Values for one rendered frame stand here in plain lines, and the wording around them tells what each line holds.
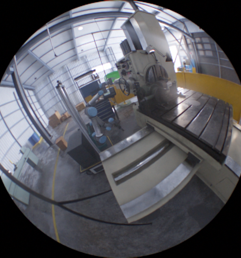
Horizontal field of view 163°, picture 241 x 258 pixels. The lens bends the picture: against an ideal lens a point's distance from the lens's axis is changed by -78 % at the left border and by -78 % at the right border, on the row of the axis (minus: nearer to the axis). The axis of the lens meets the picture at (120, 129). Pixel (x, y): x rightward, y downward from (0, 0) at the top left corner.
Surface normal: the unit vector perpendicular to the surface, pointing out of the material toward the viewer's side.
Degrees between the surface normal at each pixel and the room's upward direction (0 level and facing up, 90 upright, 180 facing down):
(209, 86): 90
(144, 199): 0
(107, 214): 0
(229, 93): 90
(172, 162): 0
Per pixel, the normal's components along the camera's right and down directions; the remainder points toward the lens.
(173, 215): -0.32, -0.76
